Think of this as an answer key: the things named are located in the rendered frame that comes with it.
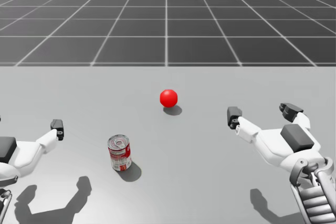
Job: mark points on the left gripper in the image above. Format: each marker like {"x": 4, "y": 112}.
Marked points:
{"x": 26, "y": 155}

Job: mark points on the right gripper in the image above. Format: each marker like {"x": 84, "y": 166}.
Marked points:
{"x": 278, "y": 145}

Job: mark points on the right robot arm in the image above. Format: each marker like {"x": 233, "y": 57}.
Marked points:
{"x": 315, "y": 203}

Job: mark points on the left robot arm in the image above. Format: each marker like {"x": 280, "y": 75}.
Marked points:
{"x": 8, "y": 180}

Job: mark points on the red and white can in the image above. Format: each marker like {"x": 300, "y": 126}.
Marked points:
{"x": 119, "y": 153}

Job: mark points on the glossy round ball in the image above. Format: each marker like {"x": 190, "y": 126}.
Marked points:
{"x": 168, "y": 98}

